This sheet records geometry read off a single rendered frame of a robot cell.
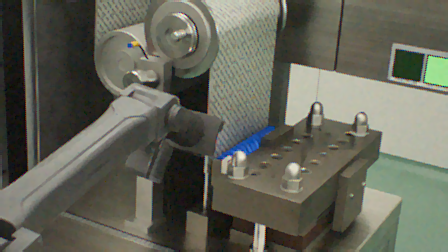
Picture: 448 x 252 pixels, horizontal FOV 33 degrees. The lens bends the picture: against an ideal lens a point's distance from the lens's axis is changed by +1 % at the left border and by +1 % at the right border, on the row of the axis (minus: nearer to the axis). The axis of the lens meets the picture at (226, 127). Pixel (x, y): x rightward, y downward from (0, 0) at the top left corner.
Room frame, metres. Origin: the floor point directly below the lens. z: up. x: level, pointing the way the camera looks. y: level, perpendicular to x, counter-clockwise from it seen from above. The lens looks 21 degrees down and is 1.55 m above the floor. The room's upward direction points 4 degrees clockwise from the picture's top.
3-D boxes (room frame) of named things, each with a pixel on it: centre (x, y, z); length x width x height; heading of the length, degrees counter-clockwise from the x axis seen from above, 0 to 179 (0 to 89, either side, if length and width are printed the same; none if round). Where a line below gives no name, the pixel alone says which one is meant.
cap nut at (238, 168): (1.16, -0.02, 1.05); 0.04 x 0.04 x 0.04
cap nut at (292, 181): (1.12, -0.11, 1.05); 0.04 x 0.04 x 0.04
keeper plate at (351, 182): (1.25, -0.24, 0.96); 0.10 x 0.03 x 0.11; 152
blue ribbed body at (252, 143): (1.29, -0.04, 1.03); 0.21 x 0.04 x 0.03; 152
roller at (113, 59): (1.39, 0.13, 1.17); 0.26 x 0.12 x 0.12; 152
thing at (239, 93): (1.30, -0.02, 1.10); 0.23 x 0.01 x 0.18; 152
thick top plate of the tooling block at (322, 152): (1.28, -0.15, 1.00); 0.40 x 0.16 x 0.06; 152
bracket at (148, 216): (1.21, 0.14, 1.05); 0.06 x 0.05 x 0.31; 152
